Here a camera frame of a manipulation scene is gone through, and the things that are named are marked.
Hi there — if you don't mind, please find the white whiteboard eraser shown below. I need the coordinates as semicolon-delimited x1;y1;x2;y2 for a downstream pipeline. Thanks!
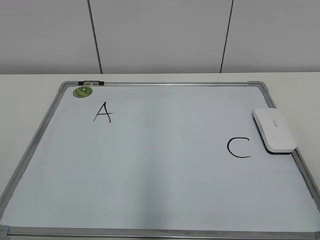
252;107;298;154

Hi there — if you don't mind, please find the white framed whiteboard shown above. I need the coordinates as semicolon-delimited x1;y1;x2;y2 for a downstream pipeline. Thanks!
0;81;320;240

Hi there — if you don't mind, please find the round green magnet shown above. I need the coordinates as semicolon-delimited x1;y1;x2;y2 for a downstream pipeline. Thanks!
72;86;93;98

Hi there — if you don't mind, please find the black marker clip holder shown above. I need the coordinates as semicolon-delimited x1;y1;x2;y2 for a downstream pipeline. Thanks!
77;80;105;86

